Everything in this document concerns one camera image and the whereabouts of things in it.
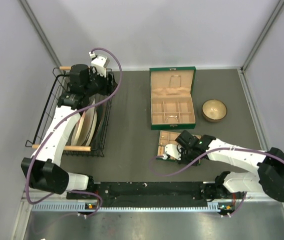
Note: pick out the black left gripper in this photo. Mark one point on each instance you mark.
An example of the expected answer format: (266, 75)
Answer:
(108, 85)

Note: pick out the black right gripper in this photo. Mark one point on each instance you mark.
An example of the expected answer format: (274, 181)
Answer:
(183, 160)

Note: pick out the green jewelry tray insert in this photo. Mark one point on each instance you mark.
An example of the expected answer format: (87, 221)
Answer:
(166, 137)

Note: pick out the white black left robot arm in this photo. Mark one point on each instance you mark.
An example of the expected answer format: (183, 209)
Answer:
(42, 170)

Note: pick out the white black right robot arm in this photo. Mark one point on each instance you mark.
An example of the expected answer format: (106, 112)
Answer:
(263, 171)

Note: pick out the green jewelry box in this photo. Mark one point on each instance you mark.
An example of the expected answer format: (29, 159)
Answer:
(171, 100)

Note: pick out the dark plate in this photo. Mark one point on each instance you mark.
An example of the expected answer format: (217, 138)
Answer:
(101, 112)

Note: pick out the white plate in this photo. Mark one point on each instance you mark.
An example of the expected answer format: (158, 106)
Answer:
(88, 127)

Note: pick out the beige ceramic bowl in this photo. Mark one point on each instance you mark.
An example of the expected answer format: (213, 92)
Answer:
(214, 110)

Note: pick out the pink rimmed plate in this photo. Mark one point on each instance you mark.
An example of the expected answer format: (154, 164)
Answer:
(77, 130)

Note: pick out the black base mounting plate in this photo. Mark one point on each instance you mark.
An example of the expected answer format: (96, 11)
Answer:
(195, 189)

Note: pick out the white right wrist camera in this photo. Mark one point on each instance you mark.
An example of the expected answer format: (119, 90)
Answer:
(172, 151)

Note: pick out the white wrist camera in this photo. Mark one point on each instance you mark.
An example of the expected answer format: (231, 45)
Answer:
(99, 63)
(172, 151)

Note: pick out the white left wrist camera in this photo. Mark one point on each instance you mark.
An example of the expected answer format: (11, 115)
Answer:
(99, 63)

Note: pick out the black wire basket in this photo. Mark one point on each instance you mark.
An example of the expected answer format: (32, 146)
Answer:
(60, 85)

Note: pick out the grey slotted cable duct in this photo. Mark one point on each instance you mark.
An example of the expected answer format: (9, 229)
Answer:
(47, 206)

